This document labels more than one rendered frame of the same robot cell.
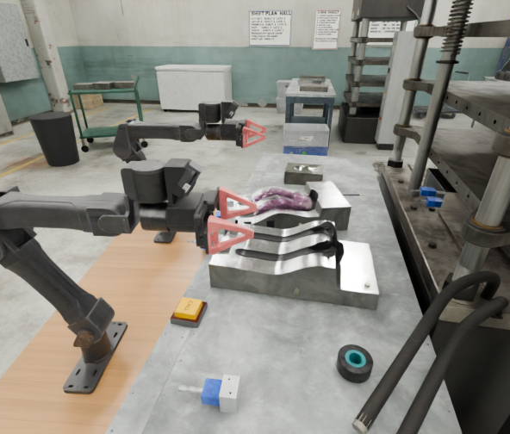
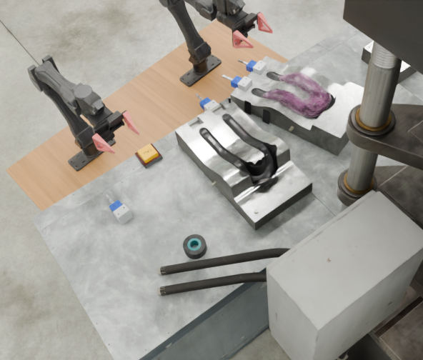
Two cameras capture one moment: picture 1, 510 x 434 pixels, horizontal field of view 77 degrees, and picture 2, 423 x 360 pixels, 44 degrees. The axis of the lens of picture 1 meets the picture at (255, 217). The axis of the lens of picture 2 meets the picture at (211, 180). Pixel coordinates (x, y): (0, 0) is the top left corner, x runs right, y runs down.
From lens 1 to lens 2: 134 cm
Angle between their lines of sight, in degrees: 45
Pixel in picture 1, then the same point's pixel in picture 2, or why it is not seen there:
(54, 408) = (61, 168)
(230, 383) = (122, 210)
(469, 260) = not seen: hidden behind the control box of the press
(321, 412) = (156, 253)
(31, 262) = (54, 97)
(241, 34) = not seen: outside the picture
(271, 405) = (138, 233)
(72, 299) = (72, 122)
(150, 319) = (128, 146)
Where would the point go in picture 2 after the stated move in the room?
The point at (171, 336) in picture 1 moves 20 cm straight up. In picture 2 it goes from (129, 164) to (116, 132)
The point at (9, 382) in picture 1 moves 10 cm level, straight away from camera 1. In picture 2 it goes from (53, 142) to (53, 124)
